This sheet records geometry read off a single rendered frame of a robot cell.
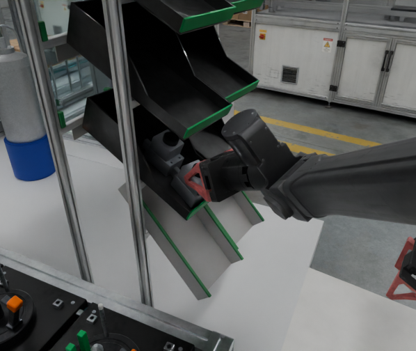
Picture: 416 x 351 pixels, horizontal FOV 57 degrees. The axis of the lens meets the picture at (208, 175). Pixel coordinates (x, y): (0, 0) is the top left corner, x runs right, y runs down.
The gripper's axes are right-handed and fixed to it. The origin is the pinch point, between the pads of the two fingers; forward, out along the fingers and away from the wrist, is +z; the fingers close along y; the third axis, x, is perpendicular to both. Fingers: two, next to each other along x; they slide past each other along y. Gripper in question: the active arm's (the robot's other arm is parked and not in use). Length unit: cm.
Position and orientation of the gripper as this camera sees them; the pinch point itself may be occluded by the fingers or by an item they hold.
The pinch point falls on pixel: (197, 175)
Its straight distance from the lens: 70.4
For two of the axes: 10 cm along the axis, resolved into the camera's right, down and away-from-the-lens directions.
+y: -6.9, 3.2, -6.5
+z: -6.7, 0.4, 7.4
